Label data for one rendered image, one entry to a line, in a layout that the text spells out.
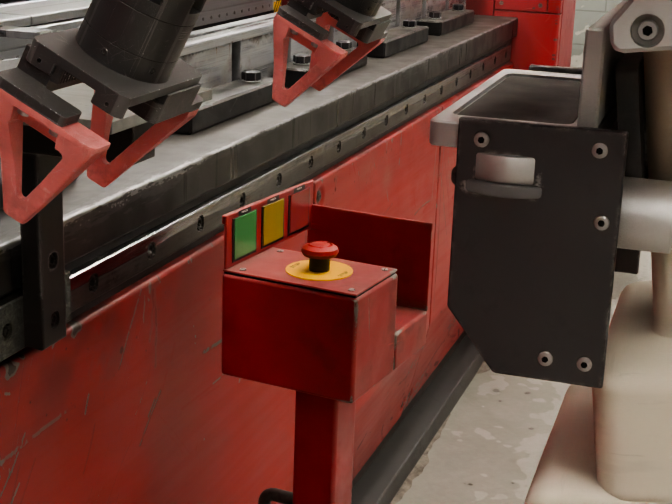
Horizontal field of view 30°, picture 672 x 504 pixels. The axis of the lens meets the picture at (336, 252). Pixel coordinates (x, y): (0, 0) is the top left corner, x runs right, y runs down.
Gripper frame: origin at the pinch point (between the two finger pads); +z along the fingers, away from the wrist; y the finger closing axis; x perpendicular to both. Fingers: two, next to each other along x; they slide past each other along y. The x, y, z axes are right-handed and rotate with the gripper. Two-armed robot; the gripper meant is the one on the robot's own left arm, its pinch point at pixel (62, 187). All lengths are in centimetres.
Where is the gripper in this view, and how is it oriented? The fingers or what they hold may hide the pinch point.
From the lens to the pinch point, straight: 77.1
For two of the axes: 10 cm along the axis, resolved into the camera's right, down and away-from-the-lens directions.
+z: -4.6, 8.0, 3.8
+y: -3.1, 2.6, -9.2
